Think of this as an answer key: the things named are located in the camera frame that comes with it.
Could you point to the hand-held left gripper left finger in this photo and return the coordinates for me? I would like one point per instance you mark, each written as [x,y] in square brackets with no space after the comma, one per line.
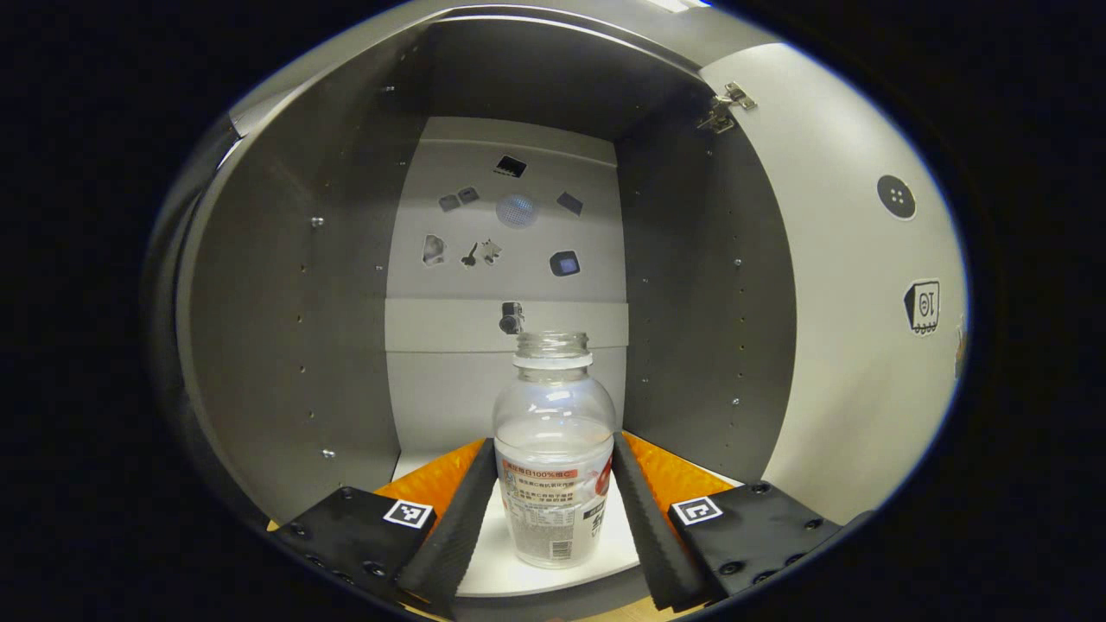
[454,536]

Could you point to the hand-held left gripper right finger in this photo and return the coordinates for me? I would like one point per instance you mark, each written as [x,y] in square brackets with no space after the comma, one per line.
[644,527]

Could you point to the clear plastic bottle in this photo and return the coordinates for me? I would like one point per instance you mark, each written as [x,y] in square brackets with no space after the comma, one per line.
[553,432]

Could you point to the grey cabinet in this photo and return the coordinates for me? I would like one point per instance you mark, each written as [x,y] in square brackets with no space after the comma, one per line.
[285,345]

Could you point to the white cabinet door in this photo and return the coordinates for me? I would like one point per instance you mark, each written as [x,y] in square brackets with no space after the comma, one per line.
[847,345]

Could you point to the white cabinet shelf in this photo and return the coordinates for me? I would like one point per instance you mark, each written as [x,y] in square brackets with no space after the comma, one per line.
[492,570]

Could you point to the metal cabinet hinge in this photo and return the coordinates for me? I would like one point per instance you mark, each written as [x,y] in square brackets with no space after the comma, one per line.
[724,105]

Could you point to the large ceiling light panel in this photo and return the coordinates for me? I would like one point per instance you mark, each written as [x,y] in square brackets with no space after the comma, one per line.
[678,4]

